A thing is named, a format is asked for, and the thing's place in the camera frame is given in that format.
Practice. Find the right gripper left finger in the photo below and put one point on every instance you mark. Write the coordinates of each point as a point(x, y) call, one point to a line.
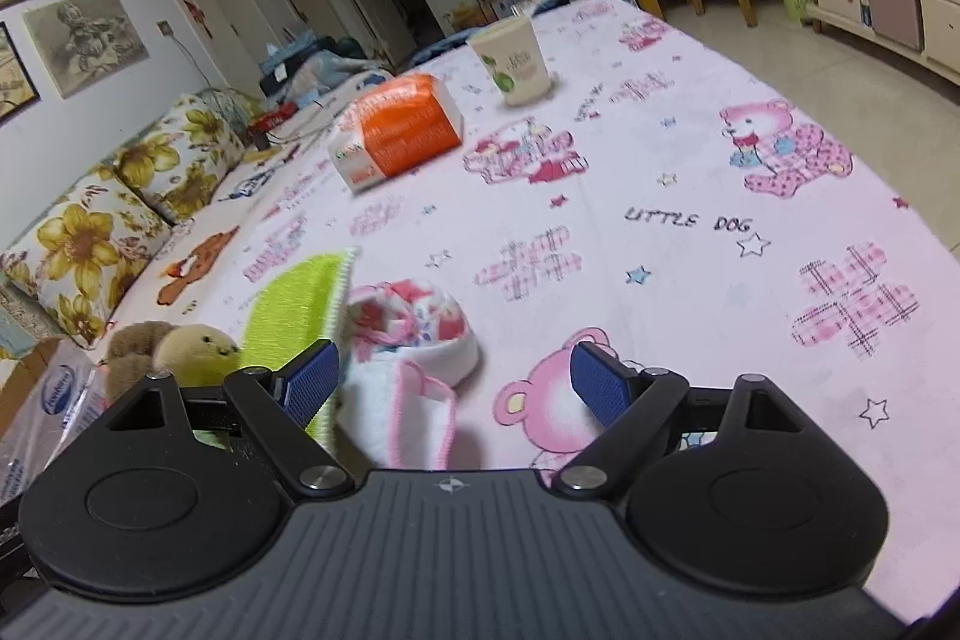
point(240, 434)

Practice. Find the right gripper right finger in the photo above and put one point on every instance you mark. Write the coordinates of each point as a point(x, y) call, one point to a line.
point(646, 415)

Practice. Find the white pink baby socks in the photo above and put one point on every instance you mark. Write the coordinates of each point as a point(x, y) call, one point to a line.
point(409, 345)

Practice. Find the brown plush bear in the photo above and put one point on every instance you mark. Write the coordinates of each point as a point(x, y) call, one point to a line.
point(195, 355)

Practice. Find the lime green sponge cloth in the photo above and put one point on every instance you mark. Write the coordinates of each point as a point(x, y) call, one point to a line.
point(286, 310)

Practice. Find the brown cardboard box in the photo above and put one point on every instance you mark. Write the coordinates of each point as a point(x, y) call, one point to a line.
point(50, 397)

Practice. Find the sofa with cartoon cover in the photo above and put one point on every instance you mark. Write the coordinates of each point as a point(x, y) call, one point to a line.
point(186, 224)

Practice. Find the pink cartoon tablecloth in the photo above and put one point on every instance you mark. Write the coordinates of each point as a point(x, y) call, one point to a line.
point(666, 205)

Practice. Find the middle yellow floral cushion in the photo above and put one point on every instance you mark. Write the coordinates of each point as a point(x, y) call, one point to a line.
point(80, 257)

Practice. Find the yellow floral cushion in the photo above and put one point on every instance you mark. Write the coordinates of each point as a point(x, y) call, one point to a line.
point(80, 257)
point(179, 161)

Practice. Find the far yellow floral cushion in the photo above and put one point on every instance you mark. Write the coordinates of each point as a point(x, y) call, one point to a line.
point(179, 161)

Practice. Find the orange white tissue pack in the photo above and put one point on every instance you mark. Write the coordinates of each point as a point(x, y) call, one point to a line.
point(393, 128)

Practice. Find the white paper cup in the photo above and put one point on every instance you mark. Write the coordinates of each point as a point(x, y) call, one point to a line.
point(509, 50)

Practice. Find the framed bird picture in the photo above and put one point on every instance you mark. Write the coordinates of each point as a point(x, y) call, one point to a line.
point(17, 91)

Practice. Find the framed sketch picture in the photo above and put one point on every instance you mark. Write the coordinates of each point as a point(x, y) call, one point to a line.
point(82, 42)

